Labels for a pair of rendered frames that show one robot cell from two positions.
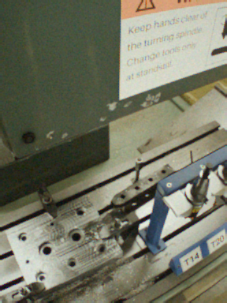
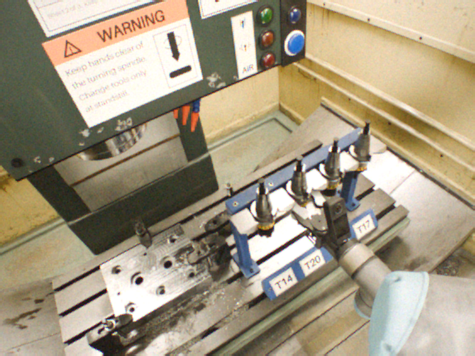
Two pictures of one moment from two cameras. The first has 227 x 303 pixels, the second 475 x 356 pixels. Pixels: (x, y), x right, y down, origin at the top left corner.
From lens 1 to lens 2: 0.22 m
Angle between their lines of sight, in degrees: 5
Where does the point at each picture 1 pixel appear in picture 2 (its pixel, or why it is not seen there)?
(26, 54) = not seen: outside the picture
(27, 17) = not seen: outside the picture
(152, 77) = (113, 106)
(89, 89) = (55, 122)
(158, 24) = (93, 63)
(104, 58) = (56, 97)
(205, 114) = (311, 134)
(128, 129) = (238, 158)
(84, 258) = (173, 285)
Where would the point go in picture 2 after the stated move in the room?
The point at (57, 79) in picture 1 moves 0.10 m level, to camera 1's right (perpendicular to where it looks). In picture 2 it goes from (22, 117) to (107, 105)
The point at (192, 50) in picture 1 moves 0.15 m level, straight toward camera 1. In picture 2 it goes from (144, 78) to (67, 168)
